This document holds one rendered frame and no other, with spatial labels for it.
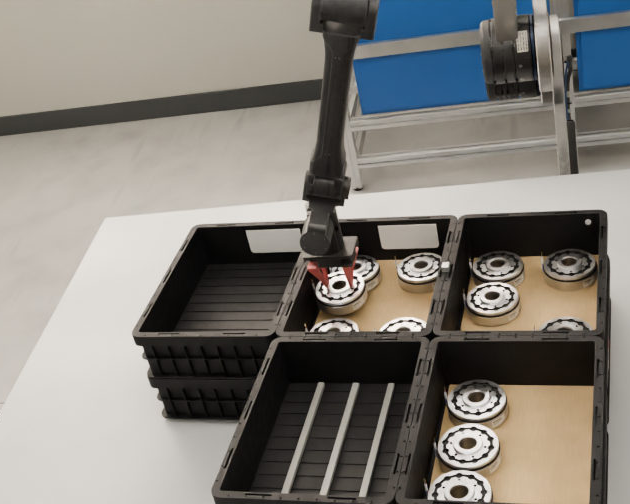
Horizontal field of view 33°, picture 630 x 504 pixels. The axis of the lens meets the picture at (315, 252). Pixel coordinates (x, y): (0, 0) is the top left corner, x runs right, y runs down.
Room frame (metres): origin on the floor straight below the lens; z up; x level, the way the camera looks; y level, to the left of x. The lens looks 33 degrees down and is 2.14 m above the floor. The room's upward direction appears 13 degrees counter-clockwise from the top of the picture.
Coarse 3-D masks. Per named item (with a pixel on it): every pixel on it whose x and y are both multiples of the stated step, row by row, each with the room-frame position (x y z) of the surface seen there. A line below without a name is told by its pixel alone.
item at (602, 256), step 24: (480, 216) 1.87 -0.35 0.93; (504, 216) 1.85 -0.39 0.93; (528, 216) 1.83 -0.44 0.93; (552, 216) 1.81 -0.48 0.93; (600, 216) 1.77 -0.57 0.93; (456, 240) 1.80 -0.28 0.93; (600, 240) 1.69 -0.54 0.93; (600, 264) 1.63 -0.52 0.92; (600, 288) 1.54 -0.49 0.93; (600, 312) 1.49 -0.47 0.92; (600, 336) 1.42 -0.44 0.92
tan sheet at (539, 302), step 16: (528, 256) 1.83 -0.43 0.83; (544, 256) 1.82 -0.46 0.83; (528, 272) 1.78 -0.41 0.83; (528, 288) 1.72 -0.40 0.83; (544, 288) 1.71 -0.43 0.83; (592, 288) 1.68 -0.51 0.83; (528, 304) 1.67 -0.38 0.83; (544, 304) 1.66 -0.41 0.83; (560, 304) 1.65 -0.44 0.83; (576, 304) 1.64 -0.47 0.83; (592, 304) 1.63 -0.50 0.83; (464, 320) 1.67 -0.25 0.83; (528, 320) 1.62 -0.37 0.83; (544, 320) 1.61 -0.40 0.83; (592, 320) 1.58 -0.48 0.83
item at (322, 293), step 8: (336, 272) 1.84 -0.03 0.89; (360, 280) 1.79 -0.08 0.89; (320, 288) 1.80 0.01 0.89; (352, 288) 1.78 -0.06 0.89; (360, 288) 1.77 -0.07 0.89; (320, 296) 1.78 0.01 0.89; (328, 296) 1.77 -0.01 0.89; (336, 296) 1.76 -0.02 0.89; (344, 296) 1.76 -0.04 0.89; (352, 296) 1.75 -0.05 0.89; (328, 304) 1.75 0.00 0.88; (336, 304) 1.74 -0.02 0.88
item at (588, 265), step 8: (552, 256) 1.77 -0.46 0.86; (560, 256) 1.76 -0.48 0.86; (584, 256) 1.75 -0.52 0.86; (592, 256) 1.74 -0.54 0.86; (544, 264) 1.75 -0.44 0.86; (552, 264) 1.74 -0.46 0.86; (584, 264) 1.72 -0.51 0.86; (592, 264) 1.71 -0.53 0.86; (552, 272) 1.71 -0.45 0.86; (560, 272) 1.71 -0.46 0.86; (568, 272) 1.70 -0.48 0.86; (576, 272) 1.70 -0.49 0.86; (584, 272) 1.69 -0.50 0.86
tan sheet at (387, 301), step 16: (384, 272) 1.89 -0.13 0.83; (384, 288) 1.83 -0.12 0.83; (400, 288) 1.82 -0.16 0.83; (368, 304) 1.79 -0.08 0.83; (384, 304) 1.78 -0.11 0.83; (400, 304) 1.77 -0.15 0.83; (416, 304) 1.76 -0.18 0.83; (320, 320) 1.78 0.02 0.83; (352, 320) 1.75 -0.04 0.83; (368, 320) 1.74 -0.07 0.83; (384, 320) 1.73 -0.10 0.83
